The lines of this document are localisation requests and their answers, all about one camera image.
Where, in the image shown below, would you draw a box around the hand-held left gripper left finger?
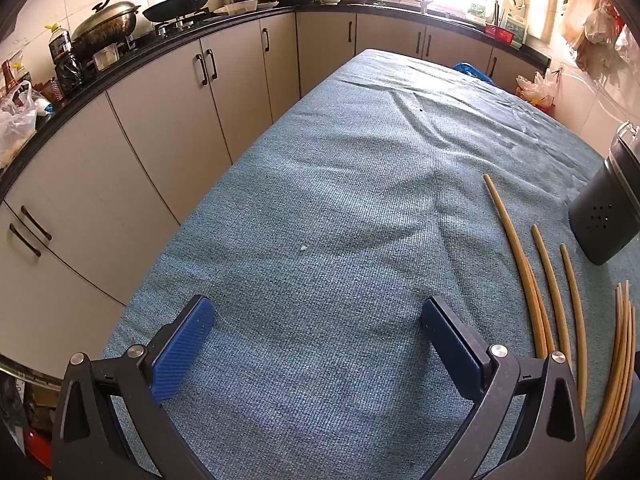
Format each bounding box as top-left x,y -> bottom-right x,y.
51,295 -> 217,480

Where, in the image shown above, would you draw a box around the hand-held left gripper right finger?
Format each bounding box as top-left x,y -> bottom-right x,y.
420,296 -> 587,480

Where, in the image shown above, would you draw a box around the dark grey chopstick holder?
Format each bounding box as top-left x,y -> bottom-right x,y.
569,120 -> 640,267

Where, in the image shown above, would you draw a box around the blue tablecloth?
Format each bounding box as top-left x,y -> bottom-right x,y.
102,49 -> 640,480

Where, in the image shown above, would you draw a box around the beige lower kitchen cabinets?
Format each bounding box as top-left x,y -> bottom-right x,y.
0,10 -> 551,381

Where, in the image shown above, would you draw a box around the red bin with plastic bags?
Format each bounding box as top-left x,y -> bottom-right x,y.
516,69 -> 558,111

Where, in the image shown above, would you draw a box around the white plastic bag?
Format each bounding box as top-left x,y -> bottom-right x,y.
0,80 -> 40,170

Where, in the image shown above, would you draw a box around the blue plastic bag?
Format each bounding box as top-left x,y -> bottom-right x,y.
452,61 -> 495,85

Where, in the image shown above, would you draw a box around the small clear container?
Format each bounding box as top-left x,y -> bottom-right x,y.
92,44 -> 122,72

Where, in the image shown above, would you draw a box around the gas stove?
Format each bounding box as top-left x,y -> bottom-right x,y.
150,10 -> 218,38

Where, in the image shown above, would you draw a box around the white detergent jug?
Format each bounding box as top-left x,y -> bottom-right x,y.
504,12 -> 529,47

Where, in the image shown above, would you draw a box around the cooking oil bottle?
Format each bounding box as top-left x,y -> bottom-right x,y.
47,22 -> 76,61

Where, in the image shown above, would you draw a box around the black kitchen countertop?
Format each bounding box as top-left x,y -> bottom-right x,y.
0,0 -> 553,201

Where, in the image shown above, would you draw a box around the wok with steel lid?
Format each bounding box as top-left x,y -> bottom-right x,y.
70,0 -> 142,58

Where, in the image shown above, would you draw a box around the white hanging cutting board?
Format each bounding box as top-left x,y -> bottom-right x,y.
529,0 -> 560,41

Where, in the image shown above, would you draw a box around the white dish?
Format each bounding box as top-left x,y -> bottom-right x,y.
222,0 -> 261,16

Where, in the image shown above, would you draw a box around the bunch of hanging plastic bags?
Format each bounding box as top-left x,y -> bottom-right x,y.
559,0 -> 640,78

